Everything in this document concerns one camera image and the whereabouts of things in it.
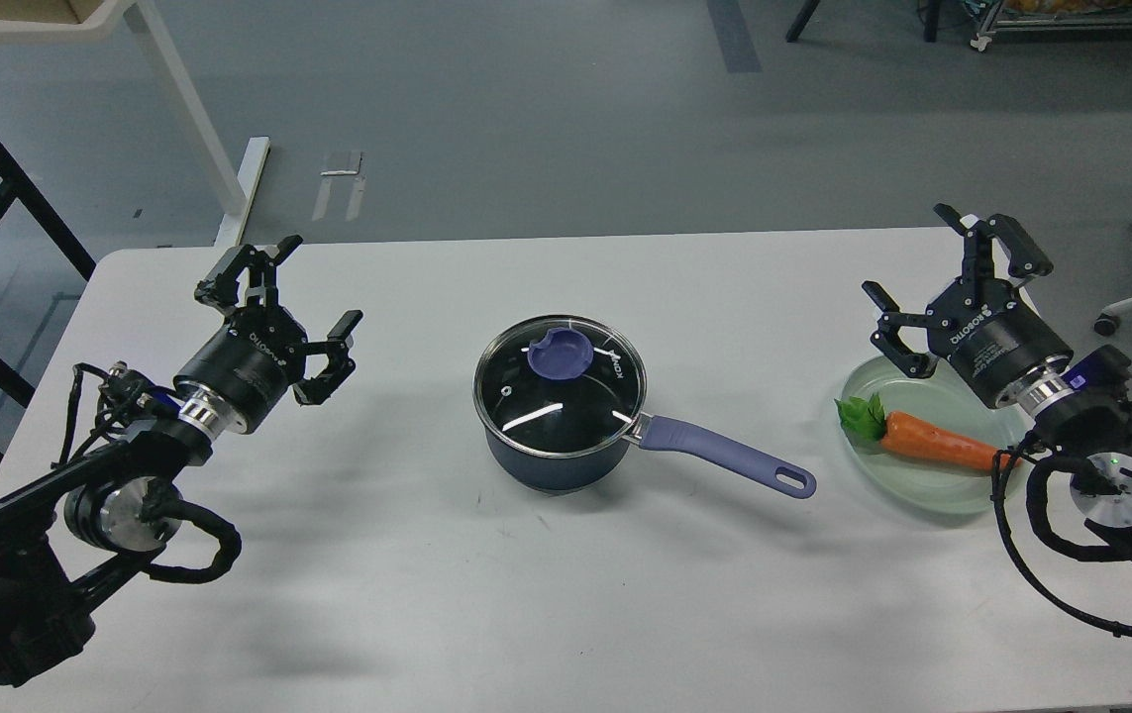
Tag black stand legs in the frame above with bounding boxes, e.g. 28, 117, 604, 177
781, 1, 952, 45

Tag white desk frame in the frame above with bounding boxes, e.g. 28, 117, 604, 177
0, 1, 271, 248

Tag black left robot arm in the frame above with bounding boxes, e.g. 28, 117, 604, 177
0, 235, 362, 687

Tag orange toy carrot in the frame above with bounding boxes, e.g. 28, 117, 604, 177
834, 393, 1006, 474

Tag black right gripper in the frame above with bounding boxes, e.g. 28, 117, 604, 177
861, 204, 1075, 410

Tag metal wheeled cart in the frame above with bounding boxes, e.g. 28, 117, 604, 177
961, 1, 1132, 52

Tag translucent green plate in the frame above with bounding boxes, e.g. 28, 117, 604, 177
839, 357, 1031, 518

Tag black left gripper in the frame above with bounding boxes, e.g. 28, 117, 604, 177
173, 235, 363, 435

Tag glass lid purple knob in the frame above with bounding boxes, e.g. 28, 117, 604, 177
473, 315, 648, 458

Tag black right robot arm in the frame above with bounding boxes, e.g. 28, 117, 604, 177
863, 203, 1132, 638

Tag dark blue saucepan purple handle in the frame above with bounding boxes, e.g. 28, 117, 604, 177
482, 409, 817, 500

